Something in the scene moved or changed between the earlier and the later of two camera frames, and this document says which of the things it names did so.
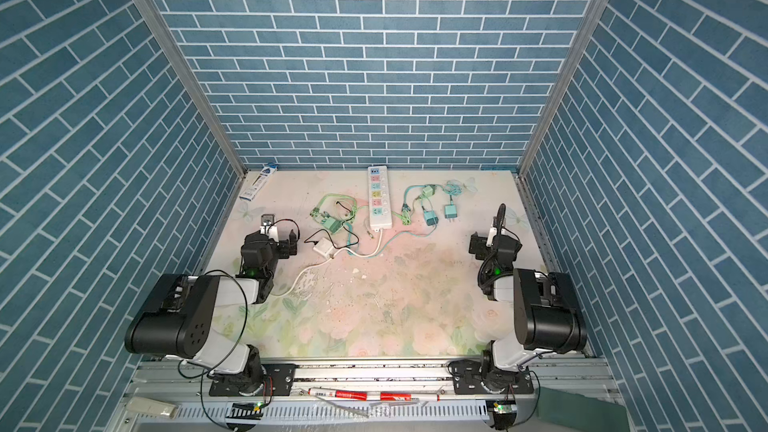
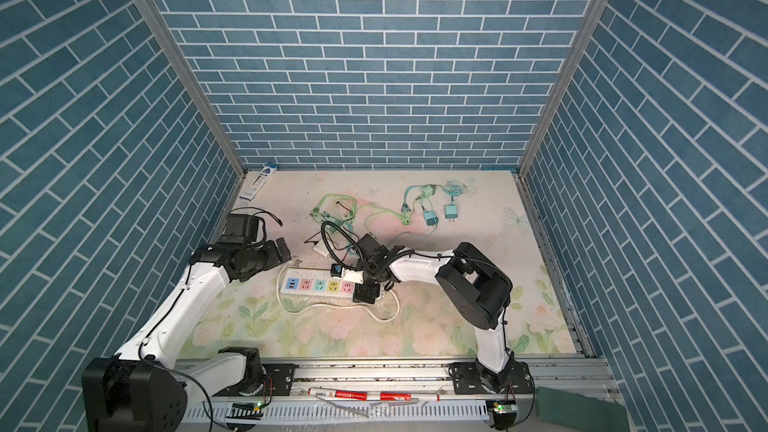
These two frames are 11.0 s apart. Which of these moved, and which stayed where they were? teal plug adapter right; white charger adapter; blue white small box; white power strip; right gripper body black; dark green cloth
Moved: right gripper body black; white power strip
Stayed: white charger adapter; dark green cloth; blue white small box; teal plug adapter right
